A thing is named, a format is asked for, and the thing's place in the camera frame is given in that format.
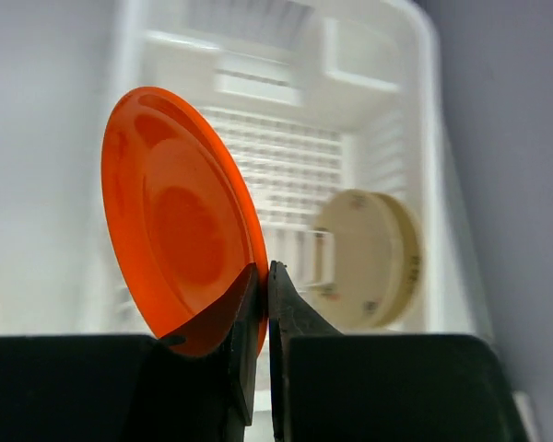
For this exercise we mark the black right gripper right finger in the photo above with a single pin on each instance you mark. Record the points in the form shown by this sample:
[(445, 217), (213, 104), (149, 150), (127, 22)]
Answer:
[(328, 386)]

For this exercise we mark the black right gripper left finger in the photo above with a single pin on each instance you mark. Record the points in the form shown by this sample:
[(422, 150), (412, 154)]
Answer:
[(197, 384)]

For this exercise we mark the orange plate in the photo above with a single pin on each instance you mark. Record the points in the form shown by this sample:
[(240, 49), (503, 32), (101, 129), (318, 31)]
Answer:
[(181, 219)]

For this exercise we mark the beige plate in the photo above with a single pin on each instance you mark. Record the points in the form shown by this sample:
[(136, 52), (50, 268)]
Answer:
[(411, 265), (367, 260)]

